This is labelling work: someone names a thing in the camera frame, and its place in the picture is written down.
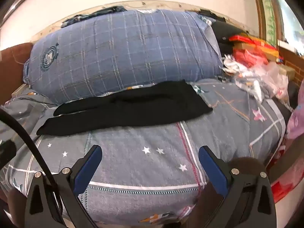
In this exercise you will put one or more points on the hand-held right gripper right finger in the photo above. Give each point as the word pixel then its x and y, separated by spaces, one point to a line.
pixel 213 171

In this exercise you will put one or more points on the clear plastic bag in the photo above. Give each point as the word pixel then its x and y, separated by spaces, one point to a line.
pixel 276 80

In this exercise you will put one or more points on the dark blue garment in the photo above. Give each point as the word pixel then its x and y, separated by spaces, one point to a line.
pixel 80 17

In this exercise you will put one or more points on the grey star-print bedsheet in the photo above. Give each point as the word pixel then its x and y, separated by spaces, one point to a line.
pixel 142 171

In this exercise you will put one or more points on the wooden window frame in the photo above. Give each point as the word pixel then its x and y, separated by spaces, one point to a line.
pixel 260 14

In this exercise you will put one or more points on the black pants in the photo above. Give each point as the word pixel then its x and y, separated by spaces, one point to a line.
pixel 123 109

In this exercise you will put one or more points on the pink floral cloth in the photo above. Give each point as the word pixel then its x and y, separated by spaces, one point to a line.
pixel 295 123

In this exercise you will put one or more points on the red printed cloth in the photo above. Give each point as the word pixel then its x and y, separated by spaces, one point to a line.
pixel 287 187

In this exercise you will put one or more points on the red flat box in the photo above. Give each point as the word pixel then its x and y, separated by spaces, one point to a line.
pixel 249 40

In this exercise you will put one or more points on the red plastic bag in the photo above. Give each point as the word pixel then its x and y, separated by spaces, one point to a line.
pixel 249 57

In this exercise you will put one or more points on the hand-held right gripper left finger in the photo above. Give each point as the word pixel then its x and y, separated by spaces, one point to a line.
pixel 87 168

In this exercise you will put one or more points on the brown headboard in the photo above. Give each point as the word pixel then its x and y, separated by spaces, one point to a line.
pixel 11 64

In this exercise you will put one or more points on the white printed plastic bags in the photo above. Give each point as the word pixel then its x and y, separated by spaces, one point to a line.
pixel 239 76

